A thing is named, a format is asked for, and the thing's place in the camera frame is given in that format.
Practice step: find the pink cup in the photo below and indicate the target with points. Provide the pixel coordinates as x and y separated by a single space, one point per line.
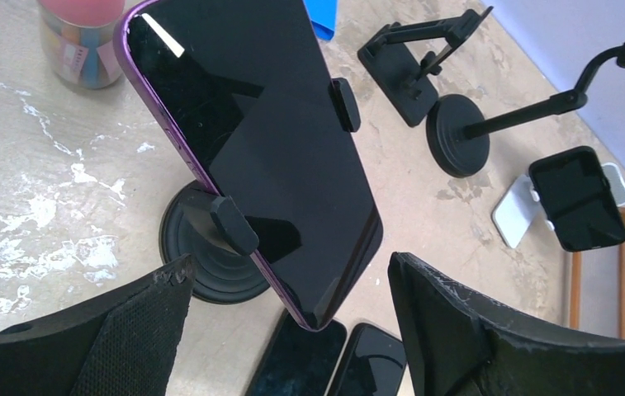
77 39

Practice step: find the purple-cased phone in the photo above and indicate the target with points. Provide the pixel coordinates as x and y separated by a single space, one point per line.
269 43

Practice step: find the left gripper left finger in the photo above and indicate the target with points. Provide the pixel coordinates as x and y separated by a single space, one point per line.
122 342

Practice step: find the orange wooden rack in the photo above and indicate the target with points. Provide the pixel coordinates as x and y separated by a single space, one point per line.
575 288

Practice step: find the black phone on silver stand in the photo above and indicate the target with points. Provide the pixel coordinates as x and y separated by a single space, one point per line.
577 200

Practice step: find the silver phone stand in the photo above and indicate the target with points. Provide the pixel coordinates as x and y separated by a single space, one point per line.
520 204

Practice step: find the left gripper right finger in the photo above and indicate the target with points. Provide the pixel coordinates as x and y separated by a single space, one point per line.
460 342

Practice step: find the black phone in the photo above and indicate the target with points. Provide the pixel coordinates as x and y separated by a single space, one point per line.
372 363
297 362
577 200

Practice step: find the black round-base pole stand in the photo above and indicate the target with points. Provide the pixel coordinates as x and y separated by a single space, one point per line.
458 133

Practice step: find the black folding phone stand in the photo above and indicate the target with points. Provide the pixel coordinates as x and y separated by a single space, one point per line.
404 79

